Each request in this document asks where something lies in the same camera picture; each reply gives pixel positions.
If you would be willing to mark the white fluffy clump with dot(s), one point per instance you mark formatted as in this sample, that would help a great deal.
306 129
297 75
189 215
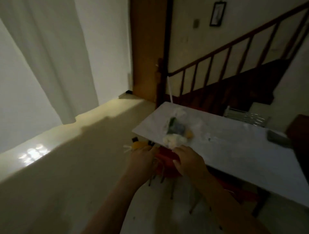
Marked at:
173 140

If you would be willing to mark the white thin pole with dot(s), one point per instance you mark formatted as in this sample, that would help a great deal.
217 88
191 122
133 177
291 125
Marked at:
170 90

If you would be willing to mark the grey flat object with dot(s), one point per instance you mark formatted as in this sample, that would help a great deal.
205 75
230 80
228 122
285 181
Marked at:
277 138

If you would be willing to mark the dark brown wooden furniture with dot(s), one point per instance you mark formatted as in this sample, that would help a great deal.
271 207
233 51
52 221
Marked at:
300 142

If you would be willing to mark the yellow toy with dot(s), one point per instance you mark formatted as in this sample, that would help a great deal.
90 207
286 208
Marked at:
140 145

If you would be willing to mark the wall light switch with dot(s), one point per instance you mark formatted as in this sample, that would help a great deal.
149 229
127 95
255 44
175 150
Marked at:
196 23

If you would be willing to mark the person's left fingers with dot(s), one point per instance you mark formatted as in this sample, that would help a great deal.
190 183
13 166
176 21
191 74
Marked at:
152 153

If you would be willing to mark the person's left forearm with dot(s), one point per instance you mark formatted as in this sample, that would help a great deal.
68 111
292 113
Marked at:
113 205

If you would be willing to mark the clear plastic bag with items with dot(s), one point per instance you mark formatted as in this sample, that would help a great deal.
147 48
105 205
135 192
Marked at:
177 125

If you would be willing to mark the person's left hand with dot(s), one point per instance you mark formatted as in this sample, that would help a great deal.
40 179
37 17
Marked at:
140 164

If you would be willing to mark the brown wooden stair railing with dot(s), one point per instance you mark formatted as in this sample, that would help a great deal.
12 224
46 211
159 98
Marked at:
241 39

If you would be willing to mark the white curtain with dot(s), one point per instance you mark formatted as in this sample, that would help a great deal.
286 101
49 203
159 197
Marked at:
55 60

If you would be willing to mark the brown wooden door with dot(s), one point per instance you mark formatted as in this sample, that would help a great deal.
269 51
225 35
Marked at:
147 48

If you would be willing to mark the dark wooden staircase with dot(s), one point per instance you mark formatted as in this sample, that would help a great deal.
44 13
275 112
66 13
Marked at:
241 89

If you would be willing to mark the person's right forearm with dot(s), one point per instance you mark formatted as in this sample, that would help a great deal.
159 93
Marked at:
227 207

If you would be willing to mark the person's right thumb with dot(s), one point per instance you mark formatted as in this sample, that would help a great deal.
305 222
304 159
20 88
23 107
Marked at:
177 165

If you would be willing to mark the person's right hand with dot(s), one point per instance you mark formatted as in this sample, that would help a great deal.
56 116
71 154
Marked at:
192 164

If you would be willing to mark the black framed wall picture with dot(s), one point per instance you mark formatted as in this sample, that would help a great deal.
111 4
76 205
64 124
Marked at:
217 14

